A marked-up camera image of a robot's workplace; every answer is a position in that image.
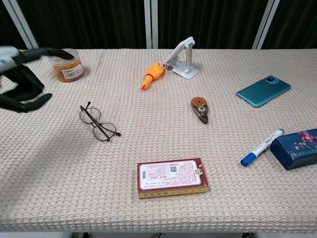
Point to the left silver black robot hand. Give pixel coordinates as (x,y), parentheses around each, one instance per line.
(24,74)

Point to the thin black eyeglasses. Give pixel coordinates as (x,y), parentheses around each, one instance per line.
(118,134)

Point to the clear jar of rubber bands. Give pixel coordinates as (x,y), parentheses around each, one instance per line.
(68,72)

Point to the dark green curtain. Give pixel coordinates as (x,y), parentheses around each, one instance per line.
(86,22)

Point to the orange rubber chicken toy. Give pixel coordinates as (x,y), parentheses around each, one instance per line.
(154,72)

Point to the white folding phone stand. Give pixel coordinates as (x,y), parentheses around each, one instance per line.
(188,69)

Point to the brown correction tape dispenser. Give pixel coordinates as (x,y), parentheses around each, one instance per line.
(198,103)

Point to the red playing card box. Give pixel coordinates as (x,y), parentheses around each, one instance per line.
(173,176)

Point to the beige waffle tablecloth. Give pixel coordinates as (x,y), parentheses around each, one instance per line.
(158,213)

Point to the teal smartphone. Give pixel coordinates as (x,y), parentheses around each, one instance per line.
(262,91)

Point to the blue white marker pen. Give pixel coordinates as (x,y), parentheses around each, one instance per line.
(260,148)

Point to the dark blue floral box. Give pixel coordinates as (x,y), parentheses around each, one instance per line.
(294,151)

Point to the white slanted frame post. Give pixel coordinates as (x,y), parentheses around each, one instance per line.
(266,24)
(21,23)

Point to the white upright frame post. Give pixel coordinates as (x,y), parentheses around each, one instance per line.
(151,24)

